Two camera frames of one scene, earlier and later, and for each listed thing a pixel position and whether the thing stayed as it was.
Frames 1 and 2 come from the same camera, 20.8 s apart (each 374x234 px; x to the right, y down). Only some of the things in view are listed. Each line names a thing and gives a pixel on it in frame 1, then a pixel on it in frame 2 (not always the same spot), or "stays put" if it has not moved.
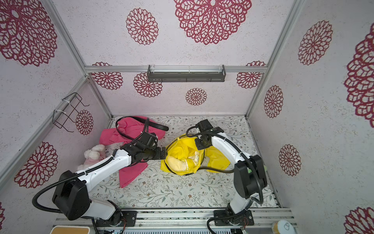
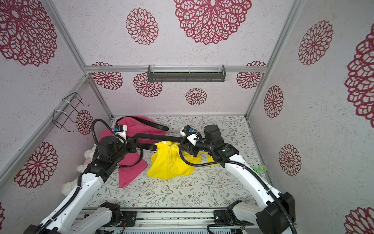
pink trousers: [126, 129] stays put
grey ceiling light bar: [186, 73] stays put
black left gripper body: [149, 154] -> [122, 149]
